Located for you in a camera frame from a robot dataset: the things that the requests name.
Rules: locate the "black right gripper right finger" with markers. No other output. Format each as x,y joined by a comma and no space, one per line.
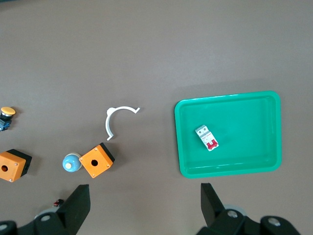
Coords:
212,210

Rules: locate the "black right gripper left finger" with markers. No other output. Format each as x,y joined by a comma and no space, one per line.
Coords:
73,210

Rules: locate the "white circuit breaker red switch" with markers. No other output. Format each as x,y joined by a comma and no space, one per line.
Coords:
206,138

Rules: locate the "small red black component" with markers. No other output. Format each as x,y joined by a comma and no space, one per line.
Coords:
58,202

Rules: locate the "orange button box black base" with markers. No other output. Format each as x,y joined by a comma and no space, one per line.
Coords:
12,164
102,159

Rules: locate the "white curved plastic clip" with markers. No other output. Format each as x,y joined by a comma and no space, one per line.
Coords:
107,122

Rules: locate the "green plastic tray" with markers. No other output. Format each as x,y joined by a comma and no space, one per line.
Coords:
244,117

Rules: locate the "yellow mushroom push button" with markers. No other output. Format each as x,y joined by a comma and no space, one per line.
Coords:
7,111

